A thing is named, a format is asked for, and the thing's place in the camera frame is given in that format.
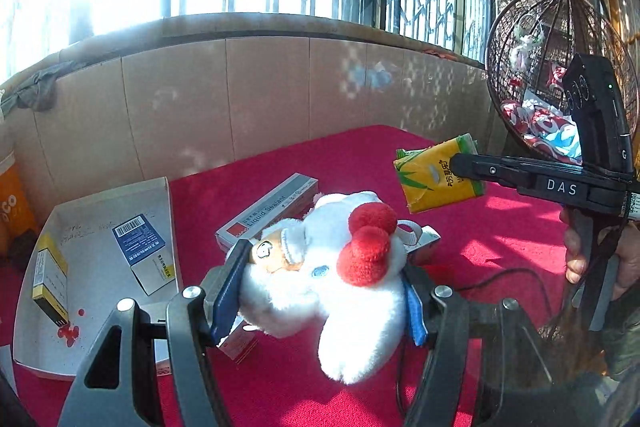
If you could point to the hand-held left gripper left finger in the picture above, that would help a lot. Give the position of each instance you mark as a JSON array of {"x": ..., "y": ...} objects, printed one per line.
[{"x": 227, "y": 297}]

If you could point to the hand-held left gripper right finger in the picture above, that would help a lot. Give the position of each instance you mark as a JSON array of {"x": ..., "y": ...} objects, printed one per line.
[{"x": 415, "y": 317}]

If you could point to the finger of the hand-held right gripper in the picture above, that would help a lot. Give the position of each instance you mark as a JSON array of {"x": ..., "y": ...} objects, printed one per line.
[{"x": 485, "y": 169}]

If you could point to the yellow tissue pack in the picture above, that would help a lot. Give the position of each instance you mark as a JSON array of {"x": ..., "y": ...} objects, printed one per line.
[{"x": 425, "y": 182}]

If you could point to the white plush toy red pompoms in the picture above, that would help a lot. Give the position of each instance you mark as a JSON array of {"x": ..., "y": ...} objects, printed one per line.
[{"x": 300, "y": 297}]

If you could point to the white cardboard tray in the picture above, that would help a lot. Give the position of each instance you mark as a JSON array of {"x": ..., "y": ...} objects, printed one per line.
[{"x": 95, "y": 267}]

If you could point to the person's right hand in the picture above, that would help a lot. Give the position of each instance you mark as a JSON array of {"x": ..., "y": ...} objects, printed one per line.
[{"x": 575, "y": 257}]

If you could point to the red patterned cushion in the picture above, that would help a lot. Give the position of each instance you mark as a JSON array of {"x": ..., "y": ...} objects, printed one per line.
[{"x": 540, "y": 127}]

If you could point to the hanging wicker egg chair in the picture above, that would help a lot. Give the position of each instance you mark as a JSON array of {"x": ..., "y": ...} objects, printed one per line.
[{"x": 530, "y": 57}]

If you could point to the blue white medicine box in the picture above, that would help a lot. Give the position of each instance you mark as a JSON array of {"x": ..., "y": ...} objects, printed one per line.
[{"x": 145, "y": 257}]

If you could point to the grey sealant box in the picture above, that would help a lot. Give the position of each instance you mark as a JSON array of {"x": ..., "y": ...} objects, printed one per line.
[{"x": 270, "y": 207}]

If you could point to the white hanging ornament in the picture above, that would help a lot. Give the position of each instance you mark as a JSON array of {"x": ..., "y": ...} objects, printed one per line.
[{"x": 525, "y": 44}]

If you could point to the red table cloth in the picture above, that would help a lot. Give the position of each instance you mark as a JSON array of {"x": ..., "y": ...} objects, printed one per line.
[{"x": 350, "y": 157}]

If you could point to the yellow black small box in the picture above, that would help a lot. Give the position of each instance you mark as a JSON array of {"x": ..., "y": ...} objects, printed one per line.
[{"x": 50, "y": 282}]

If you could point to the orange paper cup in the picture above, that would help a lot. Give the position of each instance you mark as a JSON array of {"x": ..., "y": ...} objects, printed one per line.
[{"x": 12, "y": 207}]

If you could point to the grey cloth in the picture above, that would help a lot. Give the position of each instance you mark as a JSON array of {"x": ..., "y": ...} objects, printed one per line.
[{"x": 35, "y": 89}]

